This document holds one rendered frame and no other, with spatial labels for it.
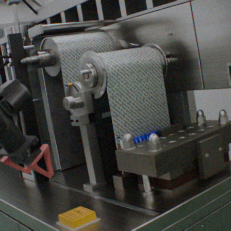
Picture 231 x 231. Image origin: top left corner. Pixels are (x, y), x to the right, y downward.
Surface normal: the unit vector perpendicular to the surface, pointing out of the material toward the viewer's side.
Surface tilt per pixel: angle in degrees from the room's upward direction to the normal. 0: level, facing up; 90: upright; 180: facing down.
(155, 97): 90
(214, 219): 90
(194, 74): 90
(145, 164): 90
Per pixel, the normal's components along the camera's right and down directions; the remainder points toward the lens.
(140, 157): -0.77, 0.21
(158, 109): 0.62, 0.00
